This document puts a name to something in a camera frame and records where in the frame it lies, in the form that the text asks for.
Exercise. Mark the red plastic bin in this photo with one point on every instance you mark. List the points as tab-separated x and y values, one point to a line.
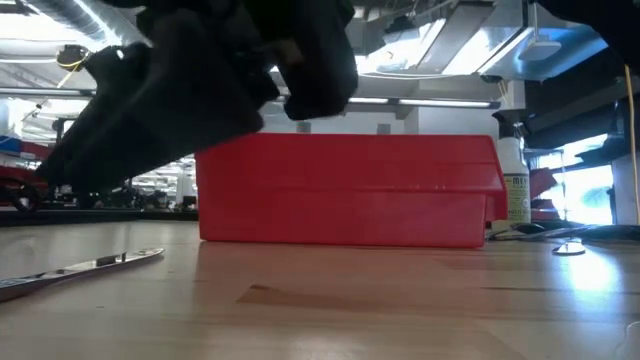
340	190

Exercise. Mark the spray bottle with yellow label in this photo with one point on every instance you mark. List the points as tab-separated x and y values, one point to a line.
512	165

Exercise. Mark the iridescent metal knife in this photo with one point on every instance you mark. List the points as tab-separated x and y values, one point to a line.
75	272

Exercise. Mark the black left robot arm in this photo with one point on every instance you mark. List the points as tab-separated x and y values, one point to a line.
150	125

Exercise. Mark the bright ceiling light panel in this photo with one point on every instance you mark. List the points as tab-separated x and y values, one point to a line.
375	62

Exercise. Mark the long ceiling light bar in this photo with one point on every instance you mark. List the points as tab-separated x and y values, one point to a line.
440	103

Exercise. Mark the red shelf bin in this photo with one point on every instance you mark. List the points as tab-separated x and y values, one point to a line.
544	192

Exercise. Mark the red blue storage shelf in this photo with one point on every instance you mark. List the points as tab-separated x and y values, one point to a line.
20	150

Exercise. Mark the grey square wall box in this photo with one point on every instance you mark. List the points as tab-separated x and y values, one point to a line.
383	129
303	127

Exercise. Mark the black ceiling camera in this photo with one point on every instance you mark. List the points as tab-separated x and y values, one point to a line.
72	56

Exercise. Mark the silver spiral air duct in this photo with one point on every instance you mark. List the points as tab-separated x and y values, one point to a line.
75	15

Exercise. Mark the black gantry frame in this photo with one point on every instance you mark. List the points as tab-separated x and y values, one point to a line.
58	135

